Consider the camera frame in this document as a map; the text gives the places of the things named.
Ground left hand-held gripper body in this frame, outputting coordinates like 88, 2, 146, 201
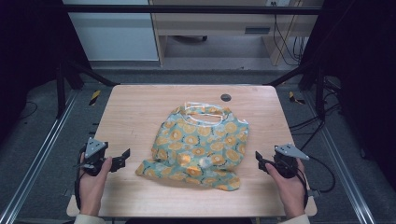
78, 137, 112, 177

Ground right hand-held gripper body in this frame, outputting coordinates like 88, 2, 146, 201
273, 142, 311, 179

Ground teal orange-print shopping bag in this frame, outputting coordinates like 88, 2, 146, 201
134, 102, 250, 191

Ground person's left hand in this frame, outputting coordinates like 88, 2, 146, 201
78, 153, 113, 217

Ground person's right hand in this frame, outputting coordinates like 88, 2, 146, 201
264, 158, 308, 219

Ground yellow black floor tape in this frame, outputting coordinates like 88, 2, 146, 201
89, 90, 102, 106
288, 91, 306, 105

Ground black curtain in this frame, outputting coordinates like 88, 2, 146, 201
0, 0, 92, 144
298, 0, 396, 190

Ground white cabinet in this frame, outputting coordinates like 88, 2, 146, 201
63, 0, 160, 62

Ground black floor cables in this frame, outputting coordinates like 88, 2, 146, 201
289, 76, 343, 152

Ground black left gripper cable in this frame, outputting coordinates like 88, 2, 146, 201
74, 148, 87, 210

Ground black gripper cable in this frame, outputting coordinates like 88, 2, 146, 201
74, 148, 87, 210
295, 154, 337, 210

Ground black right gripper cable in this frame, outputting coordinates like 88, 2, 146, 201
295, 154, 337, 210

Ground aluminium floor rail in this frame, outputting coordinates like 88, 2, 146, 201
302, 90, 377, 224
0, 89, 79, 224

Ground black metal frame stand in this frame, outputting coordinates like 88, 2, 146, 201
55, 58, 120, 119
263, 58, 327, 120

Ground thin black floor cable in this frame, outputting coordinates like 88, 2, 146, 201
18, 100, 39, 121

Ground hanging black desk cables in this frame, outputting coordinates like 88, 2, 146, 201
270, 0, 309, 67

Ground grey desk drawer handle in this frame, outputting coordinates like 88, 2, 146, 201
244, 26, 272, 35

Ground black horizontal frame bar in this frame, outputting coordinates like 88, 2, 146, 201
61, 4, 324, 16

